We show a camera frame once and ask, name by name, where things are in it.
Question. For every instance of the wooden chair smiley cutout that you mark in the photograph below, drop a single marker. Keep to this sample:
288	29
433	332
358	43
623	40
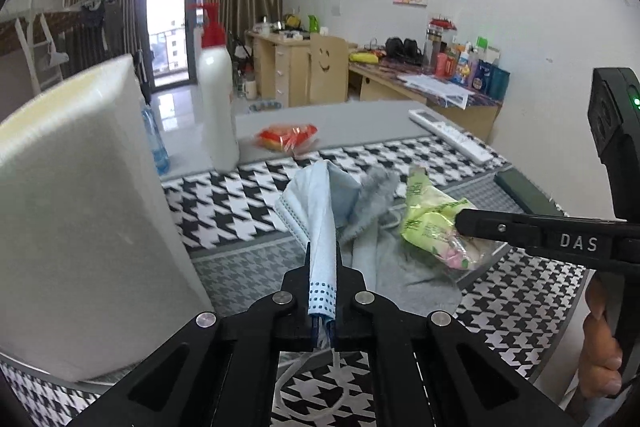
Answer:
327	77

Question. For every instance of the yellow kettle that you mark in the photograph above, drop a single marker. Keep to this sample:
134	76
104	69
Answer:
291	22

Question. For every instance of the white foam box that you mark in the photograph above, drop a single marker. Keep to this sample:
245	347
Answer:
90	207

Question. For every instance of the person's right hand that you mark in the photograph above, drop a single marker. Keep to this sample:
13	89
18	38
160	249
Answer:
600	357

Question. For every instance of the white metal bunk bed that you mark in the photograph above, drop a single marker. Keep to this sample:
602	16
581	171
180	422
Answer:
25	14

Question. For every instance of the blue face mask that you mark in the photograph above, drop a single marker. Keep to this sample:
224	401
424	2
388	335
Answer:
320	217

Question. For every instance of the green jug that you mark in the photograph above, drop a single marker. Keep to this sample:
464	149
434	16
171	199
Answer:
313	24

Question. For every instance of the clear plastic water bottle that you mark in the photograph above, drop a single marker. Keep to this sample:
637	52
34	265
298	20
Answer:
156	142

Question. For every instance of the cluster of toiletry bottles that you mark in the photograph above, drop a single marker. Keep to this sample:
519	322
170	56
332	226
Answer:
475	67

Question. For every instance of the white remote control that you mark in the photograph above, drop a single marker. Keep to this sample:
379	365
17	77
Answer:
450	134

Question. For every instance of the black headphones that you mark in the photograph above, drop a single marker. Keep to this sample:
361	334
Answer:
402	51

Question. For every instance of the white pump bottle red top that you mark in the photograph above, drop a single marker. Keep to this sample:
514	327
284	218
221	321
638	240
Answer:
217	107

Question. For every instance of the white bed ladder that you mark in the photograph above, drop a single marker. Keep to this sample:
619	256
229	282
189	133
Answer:
40	52

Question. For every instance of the green snack packet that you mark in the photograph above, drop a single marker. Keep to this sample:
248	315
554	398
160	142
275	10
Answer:
430	217

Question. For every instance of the dark hanging clothes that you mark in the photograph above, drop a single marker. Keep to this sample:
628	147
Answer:
100	27

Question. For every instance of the houndstooth table mat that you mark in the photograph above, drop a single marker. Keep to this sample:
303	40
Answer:
240	207

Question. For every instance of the white pot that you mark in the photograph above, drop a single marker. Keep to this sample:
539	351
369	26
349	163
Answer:
262	28

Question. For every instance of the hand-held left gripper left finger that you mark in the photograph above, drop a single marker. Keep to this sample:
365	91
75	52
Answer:
295	302

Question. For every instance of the black folded stand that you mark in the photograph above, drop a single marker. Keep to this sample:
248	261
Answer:
239	54

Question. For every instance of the grey cloth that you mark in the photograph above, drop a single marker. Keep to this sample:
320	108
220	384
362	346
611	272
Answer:
395	267

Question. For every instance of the red snack packet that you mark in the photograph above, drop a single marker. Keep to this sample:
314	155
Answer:
285	138

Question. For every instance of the colourful desk mat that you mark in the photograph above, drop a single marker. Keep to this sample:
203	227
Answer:
390	69

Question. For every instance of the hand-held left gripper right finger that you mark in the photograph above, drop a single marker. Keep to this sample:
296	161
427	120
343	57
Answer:
350	307

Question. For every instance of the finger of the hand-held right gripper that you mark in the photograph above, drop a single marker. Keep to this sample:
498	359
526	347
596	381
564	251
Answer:
500	227

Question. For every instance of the glass balcony door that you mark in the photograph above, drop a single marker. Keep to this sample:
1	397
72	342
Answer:
165	7

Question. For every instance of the yellow packet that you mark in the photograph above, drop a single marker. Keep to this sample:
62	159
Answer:
362	56

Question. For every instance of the white paper sheets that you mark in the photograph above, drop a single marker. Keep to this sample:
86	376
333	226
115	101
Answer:
440	89

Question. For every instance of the dark green phone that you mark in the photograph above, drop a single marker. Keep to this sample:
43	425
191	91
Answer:
530	194

